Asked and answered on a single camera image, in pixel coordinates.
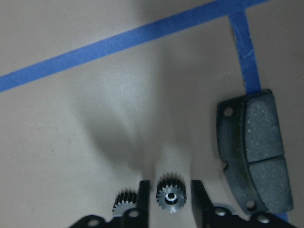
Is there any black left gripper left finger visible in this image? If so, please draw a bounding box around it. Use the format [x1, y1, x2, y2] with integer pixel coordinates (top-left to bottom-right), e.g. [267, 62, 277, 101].
[135, 180, 150, 228]

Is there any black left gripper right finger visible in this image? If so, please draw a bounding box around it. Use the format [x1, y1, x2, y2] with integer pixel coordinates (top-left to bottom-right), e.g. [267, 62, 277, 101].
[191, 180, 213, 228]

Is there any small dark bearing gear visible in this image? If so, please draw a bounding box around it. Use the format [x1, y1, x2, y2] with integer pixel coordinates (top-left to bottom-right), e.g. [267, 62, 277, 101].
[156, 173, 187, 214]

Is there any dark grey brake pad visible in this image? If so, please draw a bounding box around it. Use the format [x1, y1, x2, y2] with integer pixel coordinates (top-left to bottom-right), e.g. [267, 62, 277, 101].
[216, 89, 294, 215]

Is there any brown paper table mat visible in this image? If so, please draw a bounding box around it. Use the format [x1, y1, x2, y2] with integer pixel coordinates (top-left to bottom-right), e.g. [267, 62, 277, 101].
[0, 0, 304, 228]

